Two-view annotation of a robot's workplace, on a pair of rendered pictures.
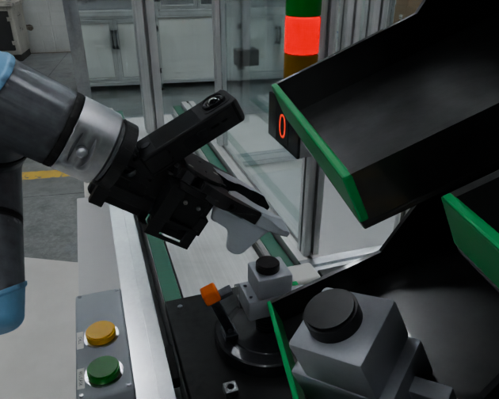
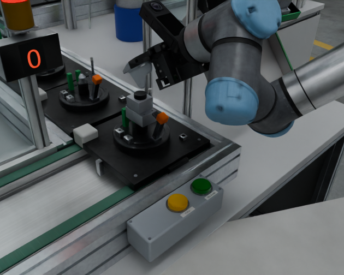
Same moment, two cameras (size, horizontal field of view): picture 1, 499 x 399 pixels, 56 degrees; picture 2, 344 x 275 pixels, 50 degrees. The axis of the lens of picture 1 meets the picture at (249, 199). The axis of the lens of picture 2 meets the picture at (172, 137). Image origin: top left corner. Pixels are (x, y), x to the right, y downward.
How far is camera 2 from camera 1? 1.01 m
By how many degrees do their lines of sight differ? 93
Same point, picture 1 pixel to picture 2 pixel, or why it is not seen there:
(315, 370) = not seen: hidden behind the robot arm
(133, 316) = (152, 198)
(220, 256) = (36, 207)
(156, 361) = (179, 172)
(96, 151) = not seen: hidden behind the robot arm
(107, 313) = (157, 212)
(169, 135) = (179, 25)
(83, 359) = (199, 202)
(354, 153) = not seen: outside the picture
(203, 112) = (164, 11)
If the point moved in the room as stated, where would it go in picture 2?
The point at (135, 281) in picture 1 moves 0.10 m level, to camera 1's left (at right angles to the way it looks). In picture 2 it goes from (111, 221) to (128, 261)
